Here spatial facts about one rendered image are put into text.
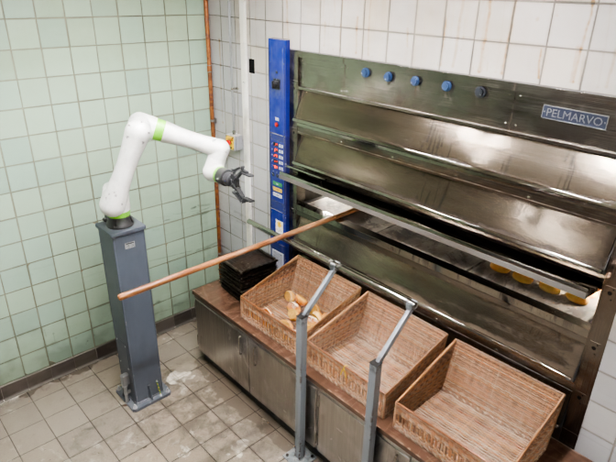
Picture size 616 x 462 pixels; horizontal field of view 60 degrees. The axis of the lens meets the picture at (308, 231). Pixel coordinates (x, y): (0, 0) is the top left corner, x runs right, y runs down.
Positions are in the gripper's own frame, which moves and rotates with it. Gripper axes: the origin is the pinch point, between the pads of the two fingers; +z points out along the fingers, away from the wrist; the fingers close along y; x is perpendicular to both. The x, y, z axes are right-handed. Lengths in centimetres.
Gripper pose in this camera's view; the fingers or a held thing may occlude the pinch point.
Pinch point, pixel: (250, 188)
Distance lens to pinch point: 276.1
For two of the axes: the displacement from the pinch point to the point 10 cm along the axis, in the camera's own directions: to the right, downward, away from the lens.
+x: -7.4, 2.7, -6.2
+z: 6.8, 3.2, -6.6
